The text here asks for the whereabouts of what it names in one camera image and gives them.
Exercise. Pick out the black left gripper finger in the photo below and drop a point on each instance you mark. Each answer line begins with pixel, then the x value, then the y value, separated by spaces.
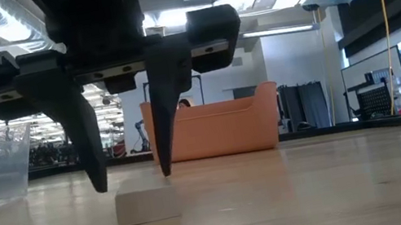
pixel 55 88
pixel 168 72

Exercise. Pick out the plain wooden block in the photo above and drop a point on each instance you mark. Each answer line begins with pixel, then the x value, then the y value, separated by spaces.
pixel 146 202

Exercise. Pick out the idle robot arm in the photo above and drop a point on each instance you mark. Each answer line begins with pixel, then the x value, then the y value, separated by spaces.
pixel 141 135

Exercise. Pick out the person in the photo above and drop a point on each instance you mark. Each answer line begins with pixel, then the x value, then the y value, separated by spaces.
pixel 184 103

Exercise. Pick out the black monitor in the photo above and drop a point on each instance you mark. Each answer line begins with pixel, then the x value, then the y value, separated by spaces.
pixel 242 92

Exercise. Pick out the orange plastic bin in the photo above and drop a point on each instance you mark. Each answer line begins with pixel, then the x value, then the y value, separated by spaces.
pixel 229 132

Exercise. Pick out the long linear ceiling light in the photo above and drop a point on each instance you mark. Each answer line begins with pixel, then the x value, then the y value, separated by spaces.
pixel 277 31

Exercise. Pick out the dark grey curtain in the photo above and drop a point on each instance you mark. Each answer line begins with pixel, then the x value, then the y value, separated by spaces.
pixel 307 106

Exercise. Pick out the black-framed whiteboard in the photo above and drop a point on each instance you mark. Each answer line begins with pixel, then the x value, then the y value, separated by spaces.
pixel 355 73

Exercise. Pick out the black pegboard cart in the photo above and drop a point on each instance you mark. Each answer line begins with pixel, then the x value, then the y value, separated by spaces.
pixel 374 100

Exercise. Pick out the dark ceiling camera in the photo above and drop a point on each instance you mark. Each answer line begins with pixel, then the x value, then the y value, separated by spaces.
pixel 310 7

